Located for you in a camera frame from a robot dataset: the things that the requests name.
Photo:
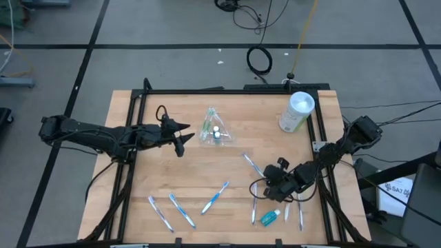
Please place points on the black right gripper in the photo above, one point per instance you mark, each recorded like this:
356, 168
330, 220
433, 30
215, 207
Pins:
287, 186

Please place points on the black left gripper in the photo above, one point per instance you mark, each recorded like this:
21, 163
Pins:
151, 136

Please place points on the blue white toothbrush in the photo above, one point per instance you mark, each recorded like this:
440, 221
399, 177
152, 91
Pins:
253, 164
182, 211
215, 198

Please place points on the green white toothbrush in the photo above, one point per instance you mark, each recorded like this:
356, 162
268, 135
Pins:
211, 120
206, 125

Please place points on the orange white toothbrush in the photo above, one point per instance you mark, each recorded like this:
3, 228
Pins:
287, 213

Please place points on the small teal tube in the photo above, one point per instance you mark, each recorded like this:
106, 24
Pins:
270, 217

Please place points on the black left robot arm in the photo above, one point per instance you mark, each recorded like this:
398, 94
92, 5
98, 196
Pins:
86, 132

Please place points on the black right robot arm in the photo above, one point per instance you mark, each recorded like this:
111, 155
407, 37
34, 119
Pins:
344, 144

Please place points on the clear acrylic organiser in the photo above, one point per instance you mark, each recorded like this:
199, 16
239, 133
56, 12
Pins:
215, 139

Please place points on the silver mounting plate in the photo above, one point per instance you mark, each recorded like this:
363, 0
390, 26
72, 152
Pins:
318, 145

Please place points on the white wipes canister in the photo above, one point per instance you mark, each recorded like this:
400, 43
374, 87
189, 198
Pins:
296, 112

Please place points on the white printed paper box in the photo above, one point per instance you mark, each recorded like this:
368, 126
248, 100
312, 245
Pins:
394, 198

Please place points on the black metal bar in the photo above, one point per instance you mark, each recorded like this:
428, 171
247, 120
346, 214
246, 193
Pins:
396, 171

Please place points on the grey floor base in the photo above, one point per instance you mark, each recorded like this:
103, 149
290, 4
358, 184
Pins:
17, 82

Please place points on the grey blue floor item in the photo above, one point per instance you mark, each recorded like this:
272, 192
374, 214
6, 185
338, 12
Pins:
46, 2

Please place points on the green bag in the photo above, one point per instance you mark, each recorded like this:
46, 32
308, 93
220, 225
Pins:
10, 15

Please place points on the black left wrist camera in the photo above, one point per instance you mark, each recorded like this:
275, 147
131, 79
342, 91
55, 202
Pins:
167, 124

